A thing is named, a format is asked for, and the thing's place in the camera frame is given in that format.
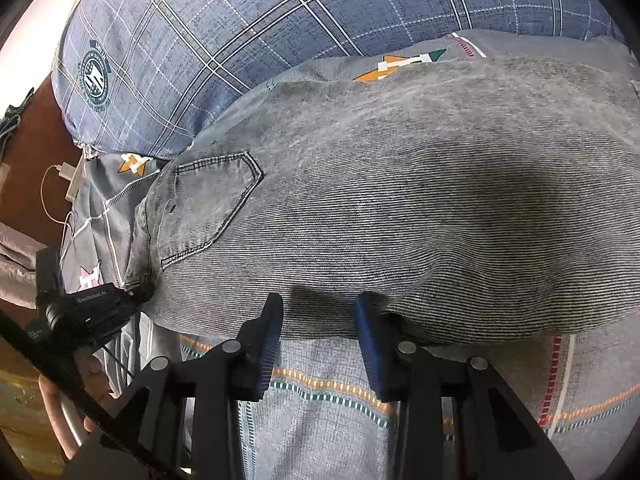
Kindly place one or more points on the person's left hand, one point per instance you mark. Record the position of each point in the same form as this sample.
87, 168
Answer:
63, 416

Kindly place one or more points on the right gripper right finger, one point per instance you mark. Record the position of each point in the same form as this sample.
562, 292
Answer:
457, 420

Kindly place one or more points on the white charger with cable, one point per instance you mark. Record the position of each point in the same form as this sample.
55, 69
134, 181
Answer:
71, 177

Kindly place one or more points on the grey hanging cloth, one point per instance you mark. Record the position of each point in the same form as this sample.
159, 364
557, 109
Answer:
18, 253

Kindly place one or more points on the blue plaid pillow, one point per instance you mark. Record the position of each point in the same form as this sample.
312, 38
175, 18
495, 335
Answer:
146, 76

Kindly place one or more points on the grey denim pants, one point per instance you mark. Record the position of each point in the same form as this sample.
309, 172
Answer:
481, 201

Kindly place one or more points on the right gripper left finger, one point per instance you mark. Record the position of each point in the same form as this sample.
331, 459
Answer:
236, 370

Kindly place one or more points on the grey star patterned bedsheet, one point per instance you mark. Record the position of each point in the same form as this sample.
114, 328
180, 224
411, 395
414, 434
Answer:
320, 419

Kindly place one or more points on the brown wooden headboard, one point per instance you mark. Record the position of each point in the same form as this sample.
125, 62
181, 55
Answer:
39, 141

